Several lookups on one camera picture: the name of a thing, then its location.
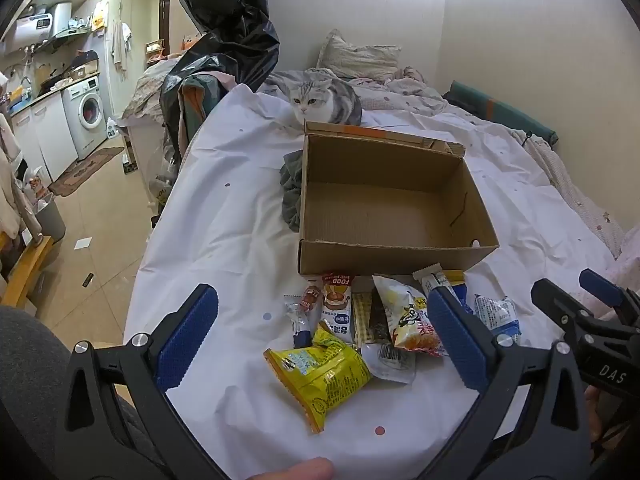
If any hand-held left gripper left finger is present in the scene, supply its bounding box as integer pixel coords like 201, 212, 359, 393
55, 283, 232, 480

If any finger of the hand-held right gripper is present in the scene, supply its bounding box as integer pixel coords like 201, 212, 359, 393
531, 277, 601, 333
579, 268, 640, 322

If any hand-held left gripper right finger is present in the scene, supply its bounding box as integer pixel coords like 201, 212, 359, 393
424, 285, 595, 480

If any blue white snack packet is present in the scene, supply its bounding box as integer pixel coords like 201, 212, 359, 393
472, 294, 522, 346

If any white chip bag red print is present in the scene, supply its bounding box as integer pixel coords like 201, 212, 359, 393
372, 275, 446, 358

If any red brown snack packet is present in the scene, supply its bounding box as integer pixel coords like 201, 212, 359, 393
320, 272, 355, 336

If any yellow snack bag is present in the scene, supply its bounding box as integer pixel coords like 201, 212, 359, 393
263, 321, 373, 435

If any brown cardboard box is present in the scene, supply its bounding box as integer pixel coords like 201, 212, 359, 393
297, 120, 501, 276

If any person's right hand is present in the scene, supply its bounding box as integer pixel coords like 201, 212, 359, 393
582, 385, 613, 457

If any person's left hand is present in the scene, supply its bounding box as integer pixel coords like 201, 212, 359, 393
247, 457, 335, 480

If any white barcode packet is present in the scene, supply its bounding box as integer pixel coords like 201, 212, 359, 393
361, 342, 417, 385

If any pink dotted blanket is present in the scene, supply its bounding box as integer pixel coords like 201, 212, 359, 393
522, 130, 640, 311

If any clear seaweed packet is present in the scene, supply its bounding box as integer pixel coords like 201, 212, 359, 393
352, 290, 391, 348

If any slim blue white packet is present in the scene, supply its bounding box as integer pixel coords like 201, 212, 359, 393
283, 294, 313, 348

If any small brown snack packet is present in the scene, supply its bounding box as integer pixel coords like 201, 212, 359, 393
302, 282, 323, 313

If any person's grey trouser leg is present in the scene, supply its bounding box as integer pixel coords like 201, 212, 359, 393
0, 305, 166, 480

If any yellow wooden stool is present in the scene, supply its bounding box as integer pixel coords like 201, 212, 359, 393
0, 232, 53, 311

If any dark green cloth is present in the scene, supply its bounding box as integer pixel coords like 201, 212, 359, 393
281, 150, 306, 233

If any grey trash bin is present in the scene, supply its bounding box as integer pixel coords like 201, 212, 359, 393
32, 195, 67, 243

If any teal cushion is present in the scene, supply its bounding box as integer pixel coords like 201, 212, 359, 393
442, 80, 558, 146

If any brown patterned rug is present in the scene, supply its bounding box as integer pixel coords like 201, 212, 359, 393
48, 146, 125, 198

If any pile of clothes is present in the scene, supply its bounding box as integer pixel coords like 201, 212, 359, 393
180, 72, 233, 153

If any white floor cabinet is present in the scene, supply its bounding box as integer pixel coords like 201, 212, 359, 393
10, 91, 81, 181

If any white washing machine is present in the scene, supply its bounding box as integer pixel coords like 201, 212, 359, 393
62, 76, 106, 161

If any floral quilt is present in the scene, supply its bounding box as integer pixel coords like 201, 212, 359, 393
350, 66, 451, 116

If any grey tabby cat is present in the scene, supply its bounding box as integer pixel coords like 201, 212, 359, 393
290, 71, 363, 127

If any hanging white towel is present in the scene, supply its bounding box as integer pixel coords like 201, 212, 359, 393
111, 20, 133, 81

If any floral pillow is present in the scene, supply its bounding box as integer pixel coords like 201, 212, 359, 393
316, 29, 403, 83

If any black garbage bag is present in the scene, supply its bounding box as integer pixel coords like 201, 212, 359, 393
160, 0, 281, 161

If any white water heater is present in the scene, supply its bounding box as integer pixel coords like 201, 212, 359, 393
15, 2, 73, 43

